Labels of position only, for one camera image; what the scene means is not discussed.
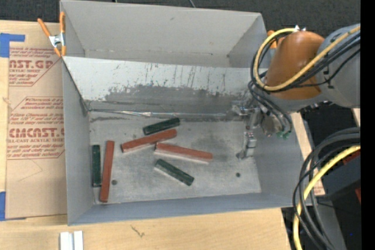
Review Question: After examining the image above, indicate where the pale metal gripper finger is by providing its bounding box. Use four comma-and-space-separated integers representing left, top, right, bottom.
233, 104, 262, 130
236, 131, 258, 160

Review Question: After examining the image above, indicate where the red-brown flat block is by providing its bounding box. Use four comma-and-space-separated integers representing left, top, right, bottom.
98, 140, 115, 203
120, 129, 178, 154
154, 142, 214, 165

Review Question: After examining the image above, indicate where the dark green flat block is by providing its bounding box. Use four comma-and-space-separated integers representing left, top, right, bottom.
154, 158, 195, 187
142, 117, 181, 136
91, 144, 102, 187

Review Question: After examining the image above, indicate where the grey metal bin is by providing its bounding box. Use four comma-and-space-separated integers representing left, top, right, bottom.
59, 0, 312, 226

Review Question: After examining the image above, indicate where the brown cardboard board, red print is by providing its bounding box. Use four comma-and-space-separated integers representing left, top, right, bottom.
0, 19, 69, 220

